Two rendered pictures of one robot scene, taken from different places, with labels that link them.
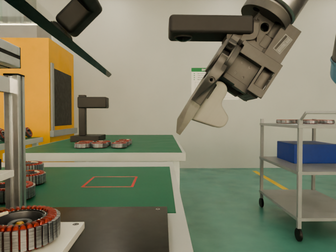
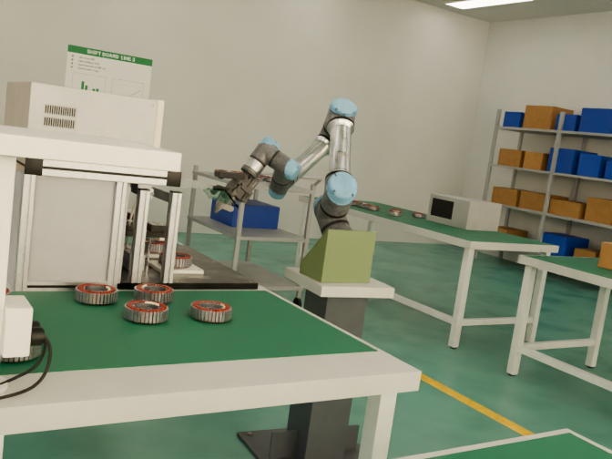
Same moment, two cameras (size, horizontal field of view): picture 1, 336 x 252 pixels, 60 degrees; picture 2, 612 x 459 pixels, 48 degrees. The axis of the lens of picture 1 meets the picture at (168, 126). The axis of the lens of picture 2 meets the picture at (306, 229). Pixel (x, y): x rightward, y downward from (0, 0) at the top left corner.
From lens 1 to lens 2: 2.27 m
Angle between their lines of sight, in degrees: 32
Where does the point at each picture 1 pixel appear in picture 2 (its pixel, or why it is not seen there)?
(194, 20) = (227, 174)
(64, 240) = not seen: hidden behind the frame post
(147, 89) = not seen: outside the picture
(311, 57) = (265, 62)
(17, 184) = not seen: hidden behind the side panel
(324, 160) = (264, 224)
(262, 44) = (247, 183)
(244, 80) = (240, 196)
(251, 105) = (167, 127)
